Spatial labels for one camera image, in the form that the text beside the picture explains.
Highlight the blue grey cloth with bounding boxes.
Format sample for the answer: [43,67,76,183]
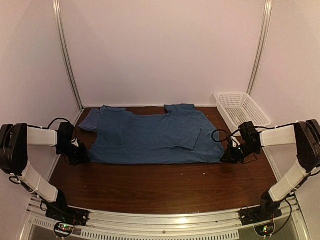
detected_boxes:
[89,104,225,165]

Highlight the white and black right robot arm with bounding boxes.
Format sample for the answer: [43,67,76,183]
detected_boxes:
[221,119,320,221]

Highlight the black left camera cable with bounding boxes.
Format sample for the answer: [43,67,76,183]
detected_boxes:
[47,117,78,141]

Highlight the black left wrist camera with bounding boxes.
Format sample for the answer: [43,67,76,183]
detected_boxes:
[57,122,74,144]

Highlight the black right camera cable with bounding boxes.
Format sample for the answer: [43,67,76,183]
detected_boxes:
[211,129,236,143]

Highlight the aluminium frame post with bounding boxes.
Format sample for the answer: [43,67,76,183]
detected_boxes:
[246,0,273,95]
[52,0,83,111]

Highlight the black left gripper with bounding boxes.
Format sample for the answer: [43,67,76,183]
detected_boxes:
[56,142,90,167]

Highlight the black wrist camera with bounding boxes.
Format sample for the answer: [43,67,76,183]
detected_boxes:
[57,122,74,144]
[238,121,257,141]

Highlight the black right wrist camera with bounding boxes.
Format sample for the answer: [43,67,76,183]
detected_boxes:
[238,121,257,141]

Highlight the left aluminium frame post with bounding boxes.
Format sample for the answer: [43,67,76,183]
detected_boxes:
[52,0,83,111]

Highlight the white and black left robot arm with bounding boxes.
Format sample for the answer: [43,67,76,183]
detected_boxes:
[0,120,90,222]

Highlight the blue checked shirt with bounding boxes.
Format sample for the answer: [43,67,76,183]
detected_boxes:
[78,108,102,133]

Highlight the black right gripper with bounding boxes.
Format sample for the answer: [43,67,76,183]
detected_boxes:
[221,142,260,164]

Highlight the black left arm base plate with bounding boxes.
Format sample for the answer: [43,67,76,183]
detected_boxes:
[45,206,89,227]

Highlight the aluminium front rail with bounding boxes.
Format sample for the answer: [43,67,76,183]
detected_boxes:
[18,197,310,240]

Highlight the right aluminium frame post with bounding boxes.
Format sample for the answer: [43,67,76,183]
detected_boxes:
[246,0,273,95]

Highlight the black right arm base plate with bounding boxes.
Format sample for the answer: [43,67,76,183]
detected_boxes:
[238,205,282,226]

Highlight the black camera cable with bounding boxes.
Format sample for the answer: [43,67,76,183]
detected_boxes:
[47,117,78,141]
[211,129,236,143]

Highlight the white plastic laundry basket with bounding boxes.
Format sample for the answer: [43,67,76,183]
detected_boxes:
[213,92,272,133]

